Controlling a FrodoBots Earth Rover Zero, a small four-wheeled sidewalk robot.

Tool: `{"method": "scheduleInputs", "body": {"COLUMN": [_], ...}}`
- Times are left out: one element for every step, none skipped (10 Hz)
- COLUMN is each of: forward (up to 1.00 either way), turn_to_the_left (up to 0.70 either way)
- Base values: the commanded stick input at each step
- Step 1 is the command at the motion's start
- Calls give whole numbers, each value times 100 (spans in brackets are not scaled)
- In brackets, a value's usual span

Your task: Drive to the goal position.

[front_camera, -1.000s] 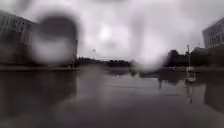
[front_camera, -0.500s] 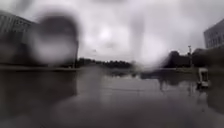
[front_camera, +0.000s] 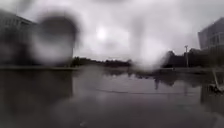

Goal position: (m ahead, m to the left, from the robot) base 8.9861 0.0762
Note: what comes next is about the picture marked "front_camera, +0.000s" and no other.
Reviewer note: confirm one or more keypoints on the row of dark trees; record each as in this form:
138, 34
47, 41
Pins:
100, 62

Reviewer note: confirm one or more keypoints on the wet paved plaza ground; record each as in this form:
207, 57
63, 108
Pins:
126, 106

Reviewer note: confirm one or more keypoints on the pole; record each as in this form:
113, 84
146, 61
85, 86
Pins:
186, 56

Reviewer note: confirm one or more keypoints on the large grey building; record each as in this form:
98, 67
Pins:
13, 36

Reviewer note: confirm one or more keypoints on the glass-fronted building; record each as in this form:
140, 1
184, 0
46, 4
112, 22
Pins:
213, 35

